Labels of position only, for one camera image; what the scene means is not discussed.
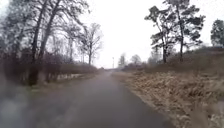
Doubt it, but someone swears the dark evergreen tree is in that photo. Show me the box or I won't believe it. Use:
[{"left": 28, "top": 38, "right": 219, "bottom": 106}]
[{"left": 210, "top": 19, "right": 224, "bottom": 48}]

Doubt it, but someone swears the grey asphalt path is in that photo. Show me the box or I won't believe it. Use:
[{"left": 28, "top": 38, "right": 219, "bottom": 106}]
[{"left": 19, "top": 68, "right": 176, "bottom": 128}]

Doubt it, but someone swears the brown bare hedge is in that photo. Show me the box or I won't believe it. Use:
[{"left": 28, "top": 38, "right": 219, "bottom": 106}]
[{"left": 0, "top": 53, "right": 101, "bottom": 84}]

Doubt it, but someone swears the tall pine tree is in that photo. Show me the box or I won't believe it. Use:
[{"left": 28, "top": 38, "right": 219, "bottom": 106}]
[
  {"left": 166, "top": 0, "right": 207, "bottom": 63},
  {"left": 144, "top": 5, "right": 178, "bottom": 64}
]

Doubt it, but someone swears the bare tree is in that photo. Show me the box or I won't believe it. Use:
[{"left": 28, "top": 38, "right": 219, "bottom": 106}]
[{"left": 79, "top": 22, "right": 104, "bottom": 66}]

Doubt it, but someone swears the dry brown grass verge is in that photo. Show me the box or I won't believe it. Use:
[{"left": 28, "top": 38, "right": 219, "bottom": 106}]
[{"left": 111, "top": 46, "right": 224, "bottom": 128}]

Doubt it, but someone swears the row of bare trees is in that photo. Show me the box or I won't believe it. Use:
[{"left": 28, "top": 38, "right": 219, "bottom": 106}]
[{"left": 0, "top": 0, "right": 91, "bottom": 87}]

